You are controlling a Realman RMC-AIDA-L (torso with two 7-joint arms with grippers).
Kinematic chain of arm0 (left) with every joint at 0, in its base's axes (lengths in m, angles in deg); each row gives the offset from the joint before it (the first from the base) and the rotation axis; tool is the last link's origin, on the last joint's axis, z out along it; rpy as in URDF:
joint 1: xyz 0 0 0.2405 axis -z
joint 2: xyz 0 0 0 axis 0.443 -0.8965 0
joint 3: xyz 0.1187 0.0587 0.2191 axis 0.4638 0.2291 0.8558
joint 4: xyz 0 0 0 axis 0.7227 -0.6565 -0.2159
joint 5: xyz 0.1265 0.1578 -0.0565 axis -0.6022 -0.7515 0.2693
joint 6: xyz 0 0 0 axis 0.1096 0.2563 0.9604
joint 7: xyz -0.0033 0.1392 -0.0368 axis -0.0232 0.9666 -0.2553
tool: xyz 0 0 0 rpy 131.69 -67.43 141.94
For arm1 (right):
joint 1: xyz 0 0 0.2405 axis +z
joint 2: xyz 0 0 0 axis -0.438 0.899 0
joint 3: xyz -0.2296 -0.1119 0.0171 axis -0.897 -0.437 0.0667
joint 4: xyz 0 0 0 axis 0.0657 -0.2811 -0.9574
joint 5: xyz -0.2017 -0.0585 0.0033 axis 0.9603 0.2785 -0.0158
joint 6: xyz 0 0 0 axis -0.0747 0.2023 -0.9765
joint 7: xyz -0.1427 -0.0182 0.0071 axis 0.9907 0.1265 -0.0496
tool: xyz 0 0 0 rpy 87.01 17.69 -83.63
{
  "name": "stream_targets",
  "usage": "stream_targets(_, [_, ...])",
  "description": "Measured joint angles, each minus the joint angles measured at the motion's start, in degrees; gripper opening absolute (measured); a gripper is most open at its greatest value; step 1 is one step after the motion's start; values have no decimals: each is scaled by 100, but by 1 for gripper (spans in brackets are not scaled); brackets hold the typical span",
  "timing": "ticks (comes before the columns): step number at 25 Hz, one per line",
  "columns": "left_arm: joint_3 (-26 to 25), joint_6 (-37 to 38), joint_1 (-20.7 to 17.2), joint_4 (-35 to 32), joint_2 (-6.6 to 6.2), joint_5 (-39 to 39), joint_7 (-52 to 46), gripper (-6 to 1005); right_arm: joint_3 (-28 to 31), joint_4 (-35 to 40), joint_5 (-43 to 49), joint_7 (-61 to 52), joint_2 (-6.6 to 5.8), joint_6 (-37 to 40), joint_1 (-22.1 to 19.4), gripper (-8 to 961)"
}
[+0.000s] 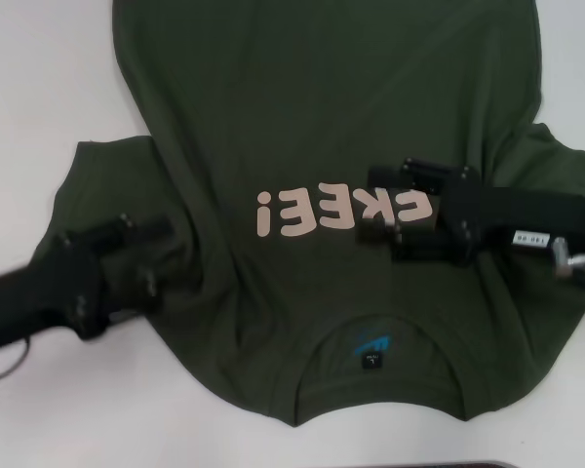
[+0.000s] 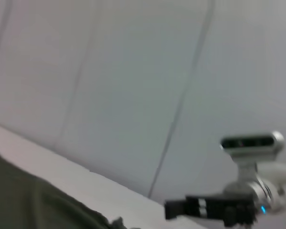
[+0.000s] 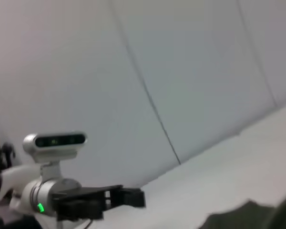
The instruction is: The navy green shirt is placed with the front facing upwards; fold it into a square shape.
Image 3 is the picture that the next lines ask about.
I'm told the black left arm cable bundle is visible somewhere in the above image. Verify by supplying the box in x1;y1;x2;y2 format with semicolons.
0;142;16;206

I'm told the dark green FREE t-shirt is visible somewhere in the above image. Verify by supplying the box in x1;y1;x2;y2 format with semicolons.
197;182;286;229

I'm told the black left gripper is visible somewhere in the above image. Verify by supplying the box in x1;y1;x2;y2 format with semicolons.
51;184;146;222

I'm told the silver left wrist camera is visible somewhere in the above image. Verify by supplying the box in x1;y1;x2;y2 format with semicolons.
22;130;88;182

